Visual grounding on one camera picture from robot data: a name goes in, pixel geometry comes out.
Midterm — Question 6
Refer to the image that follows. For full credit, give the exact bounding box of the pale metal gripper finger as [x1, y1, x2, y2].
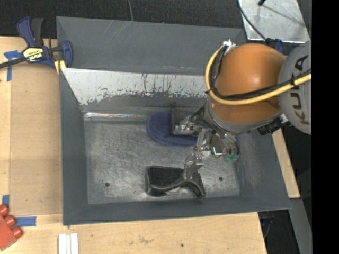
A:
[173, 116, 202, 137]
[183, 146, 205, 182]

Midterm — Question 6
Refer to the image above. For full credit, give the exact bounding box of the grey metal bin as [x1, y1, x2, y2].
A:
[55, 16, 292, 226]

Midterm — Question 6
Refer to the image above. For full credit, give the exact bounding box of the black cylinder on white bracket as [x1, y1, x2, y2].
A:
[257, 114, 289, 137]

